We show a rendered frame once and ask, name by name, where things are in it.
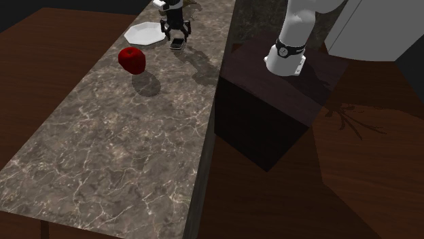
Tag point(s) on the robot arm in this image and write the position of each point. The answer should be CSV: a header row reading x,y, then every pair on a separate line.
x,y
293,29

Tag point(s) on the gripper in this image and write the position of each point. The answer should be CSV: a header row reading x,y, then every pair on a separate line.
x,y
174,16

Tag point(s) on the marble top table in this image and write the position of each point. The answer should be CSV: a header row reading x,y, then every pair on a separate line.
x,y
109,149

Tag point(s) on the small black rectangular device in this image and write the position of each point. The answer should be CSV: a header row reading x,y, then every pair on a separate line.
x,y
177,43

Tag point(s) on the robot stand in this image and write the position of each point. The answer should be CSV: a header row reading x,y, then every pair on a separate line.
x,y
265,106

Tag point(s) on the red apple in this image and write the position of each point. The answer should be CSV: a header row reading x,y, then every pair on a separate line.
x,y
132,60

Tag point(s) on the white octagonal plate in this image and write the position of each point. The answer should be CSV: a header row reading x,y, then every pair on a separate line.
x,y
144,33

